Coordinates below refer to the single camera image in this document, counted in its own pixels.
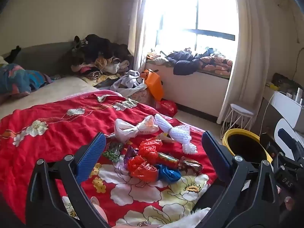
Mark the green pea snack packet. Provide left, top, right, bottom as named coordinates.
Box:
left=103, top=141, right=124, bottom=163

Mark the pile of clothes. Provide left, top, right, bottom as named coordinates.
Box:
left=71, top=34, right=135, bottom=81

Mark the white desk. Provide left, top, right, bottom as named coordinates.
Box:
left=261, top=85, right=304, bottom=133

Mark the black cloth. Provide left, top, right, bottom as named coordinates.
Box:
left=4, top=46, right=22, bottom=63

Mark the long cream curtain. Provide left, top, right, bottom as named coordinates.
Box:
left=217, top=0, right=276, bottom=125

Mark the beige bed sheet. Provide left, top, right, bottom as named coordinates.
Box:
left=0, top=76, right=100, bottom=113

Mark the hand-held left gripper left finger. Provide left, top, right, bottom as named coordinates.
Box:
left=26, top=132, right=110, bottom=228

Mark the white wire stool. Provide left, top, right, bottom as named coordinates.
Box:
left=220, top=103, right=256, bottom=143

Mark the white cable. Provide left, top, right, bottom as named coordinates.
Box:
left=260, top=91, right=289, bottom=135

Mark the blue plastic bag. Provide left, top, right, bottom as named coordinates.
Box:
left=157, top=164, right=181, bottom=182

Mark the yellow white snack wrapper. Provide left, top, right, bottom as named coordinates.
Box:
left=156, top=133, right=172, bottom=143

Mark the knotted white plastic bag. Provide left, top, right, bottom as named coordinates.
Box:
left=115, top=115, right=159, bottom=143

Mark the orange bag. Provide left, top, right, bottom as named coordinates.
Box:
left=141, top=69, right=165, bottom=101

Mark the orange patterned quilt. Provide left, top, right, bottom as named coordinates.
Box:
left=199, top=53, right=234, bottom=78

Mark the colourful candy box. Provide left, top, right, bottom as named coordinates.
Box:
left=155, top=152, right=180, bottom=169

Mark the red floral blanket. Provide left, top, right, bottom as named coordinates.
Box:
left=0, top=90, right=218, bottom=226

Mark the grey headboard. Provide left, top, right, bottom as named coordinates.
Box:
left=0, top=42, right=79, bottom=77

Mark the person's left hand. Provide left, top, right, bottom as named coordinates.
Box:
left=91, top=196, right=110, bottom=226

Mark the grey white clothes heap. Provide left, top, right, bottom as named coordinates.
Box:
left=110, top=70, right=146, bottom=93

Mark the white foam fruit net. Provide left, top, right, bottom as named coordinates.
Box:
left=154, top=113, right=198, bottom=154

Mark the white orange cloth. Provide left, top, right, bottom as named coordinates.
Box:
left=146, top=51, right=169, bottom=65

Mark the short cream curtain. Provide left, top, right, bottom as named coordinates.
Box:
left=127, top=0, right=153, bottom=72

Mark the dark bag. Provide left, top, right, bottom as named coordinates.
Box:
left=272, top=72, right=298, bottom=93

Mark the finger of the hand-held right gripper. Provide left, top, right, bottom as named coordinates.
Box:
left=261, top=134, right=277, bottom=159

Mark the blue floral pillow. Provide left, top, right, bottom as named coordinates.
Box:
left=0, top=64, right=52, bottom=96

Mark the purple snack wrapper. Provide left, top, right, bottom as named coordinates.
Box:
left=123, top=145, right=139, bottom=169

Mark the floral fabric basket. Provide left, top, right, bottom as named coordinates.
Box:
left=128, top=89, right=155, bottom=107

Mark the yellow rimmed trash bin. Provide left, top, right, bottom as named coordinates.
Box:
left=222, top=128, right=273, bottom=169

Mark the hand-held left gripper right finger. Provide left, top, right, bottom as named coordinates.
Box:
left=190, top=131, right=280, bottom=228

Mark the window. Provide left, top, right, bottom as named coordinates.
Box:
left=145, top=0, right=238, bottom=55

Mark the person's right hand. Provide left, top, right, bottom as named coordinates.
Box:
left=284, top=196, right=297, bottom=211

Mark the dark padded jacket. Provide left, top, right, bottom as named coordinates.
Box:
left=165, top=50, right=203, bottom=76

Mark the brown snack wrapper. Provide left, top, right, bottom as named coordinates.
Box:
left=178, top=157, right=204, bottom=175

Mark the red plastic shopping bag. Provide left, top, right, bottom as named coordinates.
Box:
left=155, top=100, right=178, bottom=117

